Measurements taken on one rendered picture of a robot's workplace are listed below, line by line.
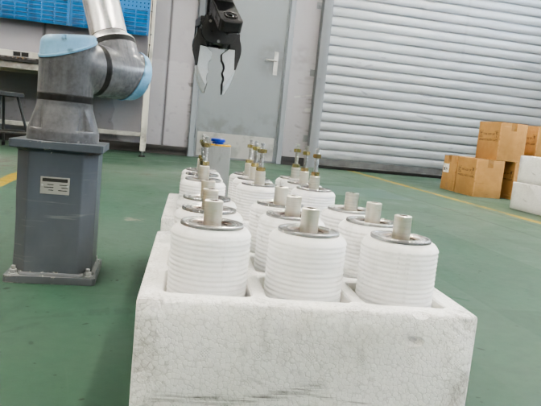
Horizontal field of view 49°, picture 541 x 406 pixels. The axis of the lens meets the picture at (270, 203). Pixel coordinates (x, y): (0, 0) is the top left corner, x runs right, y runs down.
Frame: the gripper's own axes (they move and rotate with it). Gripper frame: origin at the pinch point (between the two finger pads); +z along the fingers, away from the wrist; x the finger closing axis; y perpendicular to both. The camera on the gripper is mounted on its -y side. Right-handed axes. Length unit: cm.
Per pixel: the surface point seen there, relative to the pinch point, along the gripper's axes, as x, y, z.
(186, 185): 4.3, -1.5, 20.2
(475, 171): -272, 265, 25
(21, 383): 31, -38, 44
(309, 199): -20.4, -7.4, 20.9
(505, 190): -306, 268, 38
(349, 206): -16.6, -33.4, 18.5
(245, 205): -7.8, -4.2, 23.3
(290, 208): -2.7, -42.7, 18.0
